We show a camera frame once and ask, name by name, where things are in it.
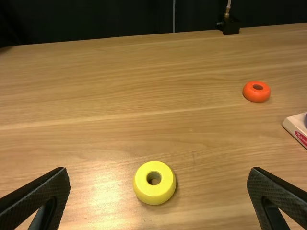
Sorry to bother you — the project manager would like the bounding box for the wooden peg base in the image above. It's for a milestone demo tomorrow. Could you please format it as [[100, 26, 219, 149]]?
[[281, 112, 307, 150]]

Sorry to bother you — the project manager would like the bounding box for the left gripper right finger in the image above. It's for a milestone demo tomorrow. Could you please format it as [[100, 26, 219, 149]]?
[[247, 166, 307, 230]]

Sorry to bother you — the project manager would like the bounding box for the thin grey cable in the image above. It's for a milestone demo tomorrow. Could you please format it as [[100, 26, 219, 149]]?
[[172, 0, 177, 33]]

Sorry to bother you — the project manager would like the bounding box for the black clamp stand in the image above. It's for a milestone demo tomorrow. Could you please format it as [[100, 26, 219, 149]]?
[[216, 0, 241, 36]]

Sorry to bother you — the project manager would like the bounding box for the orange ring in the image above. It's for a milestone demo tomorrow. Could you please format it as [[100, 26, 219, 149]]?
[[242, 80, 272, 104]]

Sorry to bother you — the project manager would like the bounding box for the yellow ring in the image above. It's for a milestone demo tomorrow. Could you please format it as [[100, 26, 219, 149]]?
[[132, 161, 177, 206]]

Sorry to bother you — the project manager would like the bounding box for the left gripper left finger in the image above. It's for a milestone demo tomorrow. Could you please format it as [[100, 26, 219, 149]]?
[[0, 166, 71, 230]]

